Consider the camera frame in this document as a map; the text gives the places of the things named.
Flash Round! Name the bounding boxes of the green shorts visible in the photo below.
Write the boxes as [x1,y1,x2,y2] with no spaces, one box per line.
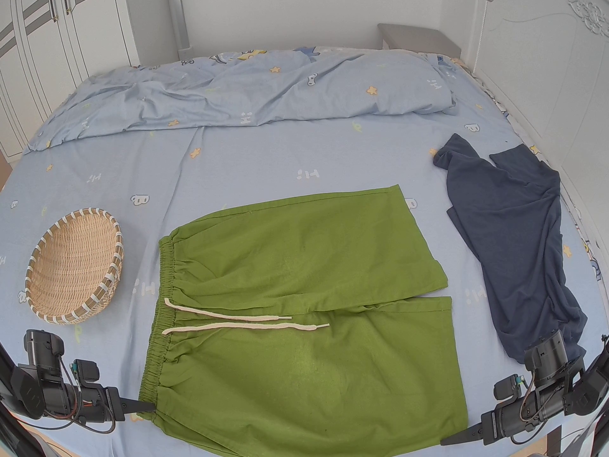
[136,184,469,457]

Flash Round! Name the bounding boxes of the grey bedside table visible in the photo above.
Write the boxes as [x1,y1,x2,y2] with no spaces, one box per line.
[377,22,463,58]

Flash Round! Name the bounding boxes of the pale blue quilt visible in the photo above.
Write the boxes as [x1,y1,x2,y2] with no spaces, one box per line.
[24,45,460,153]

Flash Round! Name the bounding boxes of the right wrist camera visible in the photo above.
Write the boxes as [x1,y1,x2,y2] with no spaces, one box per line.
[494,375,524,401]

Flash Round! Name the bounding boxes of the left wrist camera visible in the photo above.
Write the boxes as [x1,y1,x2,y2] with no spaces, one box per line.
[70,360,100,385]

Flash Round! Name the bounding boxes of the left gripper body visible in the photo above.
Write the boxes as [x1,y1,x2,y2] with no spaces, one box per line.
[71,383,125,423]

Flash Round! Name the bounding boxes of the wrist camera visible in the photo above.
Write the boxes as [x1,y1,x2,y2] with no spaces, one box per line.
[494,375,524,401]
[70,360,100,385]

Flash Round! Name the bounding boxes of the round woven basket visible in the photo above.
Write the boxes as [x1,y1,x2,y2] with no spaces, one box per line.
[25,207,124,325]

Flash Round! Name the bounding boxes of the white wardrobe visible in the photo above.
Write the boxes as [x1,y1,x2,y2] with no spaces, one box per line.
[0,0,141,163]

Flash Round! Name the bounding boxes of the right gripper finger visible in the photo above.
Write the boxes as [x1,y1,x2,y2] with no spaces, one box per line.
[440,427,483,446]

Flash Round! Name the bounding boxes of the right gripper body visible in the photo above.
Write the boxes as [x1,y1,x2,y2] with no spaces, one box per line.
[481,388,569,444]

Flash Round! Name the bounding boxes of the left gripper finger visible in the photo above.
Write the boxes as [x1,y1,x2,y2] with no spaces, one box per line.
[122,397,157,414]

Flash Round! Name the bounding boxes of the dark blue garment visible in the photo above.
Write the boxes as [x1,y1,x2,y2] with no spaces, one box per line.
[432,133,588,364]

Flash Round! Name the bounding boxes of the bed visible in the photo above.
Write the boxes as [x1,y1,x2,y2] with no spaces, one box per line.
[0,0,609,457]

